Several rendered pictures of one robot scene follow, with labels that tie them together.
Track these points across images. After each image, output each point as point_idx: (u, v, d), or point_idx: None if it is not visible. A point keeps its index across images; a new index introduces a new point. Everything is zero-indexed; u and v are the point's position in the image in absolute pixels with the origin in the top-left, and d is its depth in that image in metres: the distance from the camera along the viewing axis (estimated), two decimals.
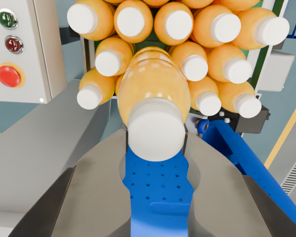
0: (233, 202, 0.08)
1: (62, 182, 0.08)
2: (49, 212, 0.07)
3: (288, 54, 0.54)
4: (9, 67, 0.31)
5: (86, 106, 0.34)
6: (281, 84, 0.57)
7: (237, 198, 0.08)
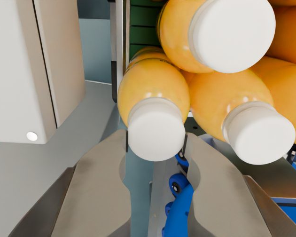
0: (233, 202, 0.08)
1: (62, 182, 0.08)
2: (49, 212, 0.07)
3: None
4: None
5: (150, 153, 0.13)
6: None
7: (237, 198, 0.08)
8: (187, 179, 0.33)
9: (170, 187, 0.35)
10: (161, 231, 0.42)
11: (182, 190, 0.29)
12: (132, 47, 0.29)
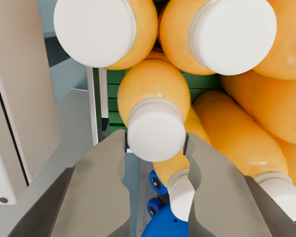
0: (234, 202, 0.08)
1: (61, 182, 0.08)
2: (48, 212, 0.07)
3: None
4: None
5: None
6: None
7: (238, 198, 0.08)
8: (160, 201, 0.36)
9: (149, 213, 0.38)
10: None
11: (155, 214, 0.31)
12: (109, 86, 0.32)
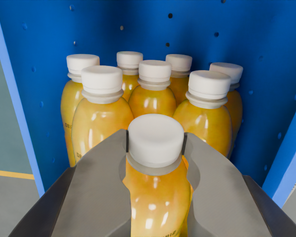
0: (232, 202, 0.08)
1: (63, 182, 0.08)
2: (50, 212, 0.07)
3: None
4: None
5: None
6: None
7: (237, 198, 0.08)
8: None
9: None
10: None
11: None
12: None
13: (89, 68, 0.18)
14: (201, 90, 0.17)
